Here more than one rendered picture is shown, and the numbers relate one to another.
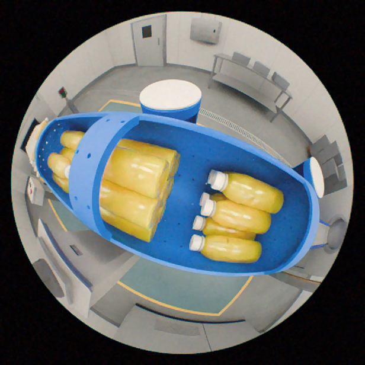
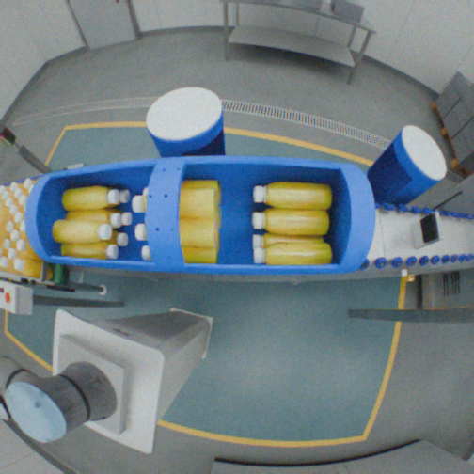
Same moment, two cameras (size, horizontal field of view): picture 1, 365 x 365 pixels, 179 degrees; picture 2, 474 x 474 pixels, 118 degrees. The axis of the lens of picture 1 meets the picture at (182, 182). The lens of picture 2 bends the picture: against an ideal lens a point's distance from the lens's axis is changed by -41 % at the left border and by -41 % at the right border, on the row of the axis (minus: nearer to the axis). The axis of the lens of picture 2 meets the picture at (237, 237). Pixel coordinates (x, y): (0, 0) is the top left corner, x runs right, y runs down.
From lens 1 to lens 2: 0.34 m
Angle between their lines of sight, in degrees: 2
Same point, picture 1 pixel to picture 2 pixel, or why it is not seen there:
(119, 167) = (183, 200)
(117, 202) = (183, 230)
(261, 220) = (315, 217)
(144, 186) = (206, 208)
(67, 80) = not seen: outside the picture
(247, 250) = (310, 249)
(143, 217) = (209, 233)
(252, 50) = not seen: outside the picture
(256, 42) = not seen: outside the picture
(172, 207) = (227, 238)
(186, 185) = (234, 211)
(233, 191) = (273, 197)
